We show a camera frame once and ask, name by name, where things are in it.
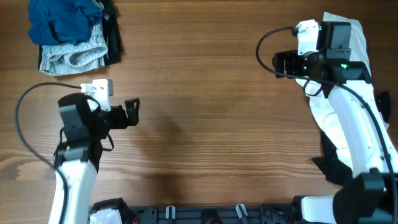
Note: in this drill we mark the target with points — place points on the blue folded garment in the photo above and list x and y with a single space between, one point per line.
55 22

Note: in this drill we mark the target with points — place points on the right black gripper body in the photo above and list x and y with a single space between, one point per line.
286 64

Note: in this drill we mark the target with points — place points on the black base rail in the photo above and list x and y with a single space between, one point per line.
265 214

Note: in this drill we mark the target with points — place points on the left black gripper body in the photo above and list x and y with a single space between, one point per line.
114 119

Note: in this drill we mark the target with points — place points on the light denim folded garment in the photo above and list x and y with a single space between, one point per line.
69 59

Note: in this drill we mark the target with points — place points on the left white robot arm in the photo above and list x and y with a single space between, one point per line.
76 160

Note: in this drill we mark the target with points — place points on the white shirt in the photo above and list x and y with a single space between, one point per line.
342 118

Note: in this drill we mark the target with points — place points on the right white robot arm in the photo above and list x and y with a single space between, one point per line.
332 65

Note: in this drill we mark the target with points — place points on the black folded garment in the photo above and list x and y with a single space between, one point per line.
110 32

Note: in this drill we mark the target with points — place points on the black shirt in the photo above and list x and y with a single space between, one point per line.
335 162

